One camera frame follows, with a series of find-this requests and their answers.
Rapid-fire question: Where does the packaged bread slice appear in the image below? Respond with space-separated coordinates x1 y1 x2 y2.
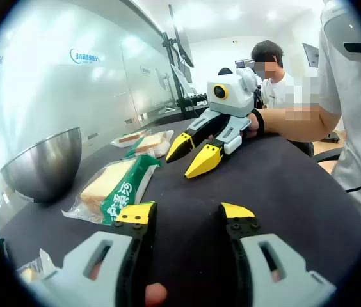
110 129 152 148
124 130 175 159
61 154 163 226
16 248 58 285

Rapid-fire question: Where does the black monitor stand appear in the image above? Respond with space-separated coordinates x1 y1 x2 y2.
161 31 190 120

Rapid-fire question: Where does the black computer monitor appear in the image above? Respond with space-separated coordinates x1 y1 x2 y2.
167 4 196 69

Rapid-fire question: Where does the black desk device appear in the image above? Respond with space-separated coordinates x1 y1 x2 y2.
183 92 209 109

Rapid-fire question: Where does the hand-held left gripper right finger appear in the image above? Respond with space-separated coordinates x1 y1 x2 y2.
218 201 337 307

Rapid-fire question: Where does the black cloth covered table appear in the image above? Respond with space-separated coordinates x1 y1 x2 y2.
0 116 361 307

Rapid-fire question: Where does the wall mounted dark screen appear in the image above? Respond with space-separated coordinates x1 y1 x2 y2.
301 42 320 68

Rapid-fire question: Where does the stainless steel bowl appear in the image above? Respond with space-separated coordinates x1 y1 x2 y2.
0 126 83 204

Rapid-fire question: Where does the person's white shirt torso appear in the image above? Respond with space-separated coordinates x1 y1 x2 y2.
317 0 361 233

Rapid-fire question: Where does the person's left hand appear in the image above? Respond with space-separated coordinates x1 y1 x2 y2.
144 282 168 307

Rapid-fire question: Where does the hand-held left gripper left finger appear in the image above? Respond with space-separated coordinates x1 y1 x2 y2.
31 201 159 307

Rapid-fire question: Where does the person's right hand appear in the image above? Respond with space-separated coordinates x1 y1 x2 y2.
242 108 266 139

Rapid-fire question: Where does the grey chest-worn device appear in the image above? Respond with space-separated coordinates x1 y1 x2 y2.
323 4 361 58

